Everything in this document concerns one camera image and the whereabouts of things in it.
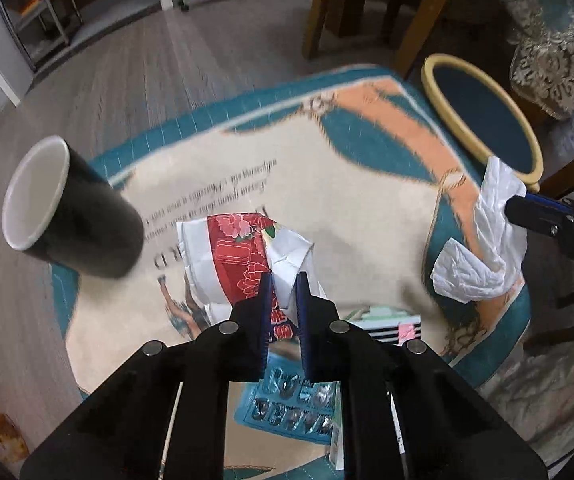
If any white tissue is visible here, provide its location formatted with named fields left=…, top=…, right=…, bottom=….
left=430, top=156, right=528, bottom=304

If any white green paper box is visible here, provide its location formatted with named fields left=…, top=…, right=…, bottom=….
left=329, top=306, right=421, bottom=471

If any red white paper packaging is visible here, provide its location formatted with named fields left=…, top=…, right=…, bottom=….
left=176, top=212, right=325, bottom=342

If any teal blister pill pack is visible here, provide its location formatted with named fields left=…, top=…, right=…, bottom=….
left=234, top=354, right=337, bottom=445

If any teal lace tablecloth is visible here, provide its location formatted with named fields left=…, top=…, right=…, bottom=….
left=502, top=0, right=574, bottom=120

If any grey metal shelf rack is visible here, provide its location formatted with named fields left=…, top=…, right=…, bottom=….
left=0, top=0, right=83, bottom=72

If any blue yellow-rimmed trash bin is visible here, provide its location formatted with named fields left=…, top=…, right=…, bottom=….
left=421, top=53, right=544, bottom=192

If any teal orange patterned mat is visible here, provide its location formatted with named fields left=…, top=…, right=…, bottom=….
left=50, top=64, right=533, bottom=480

